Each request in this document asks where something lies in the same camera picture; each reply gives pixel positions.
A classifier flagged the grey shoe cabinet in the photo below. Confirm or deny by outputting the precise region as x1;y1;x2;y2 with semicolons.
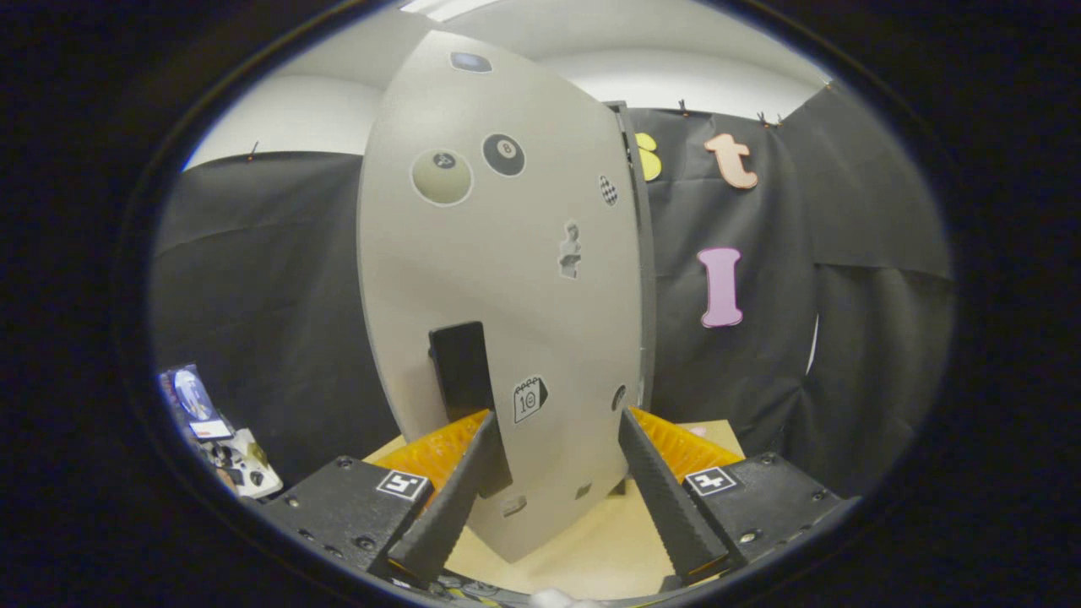
604;100;660;499

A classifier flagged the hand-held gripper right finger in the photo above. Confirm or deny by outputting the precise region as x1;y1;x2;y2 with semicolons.
618;407;862;584

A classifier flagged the long ceiling light panel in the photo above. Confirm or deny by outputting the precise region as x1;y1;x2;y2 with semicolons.
399;0;503;22

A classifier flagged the black backdrop cloth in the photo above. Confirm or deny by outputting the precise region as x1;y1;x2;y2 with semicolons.
150;80;957;499

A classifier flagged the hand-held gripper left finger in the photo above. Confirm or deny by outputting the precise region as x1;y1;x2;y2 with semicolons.
253;410;501;585

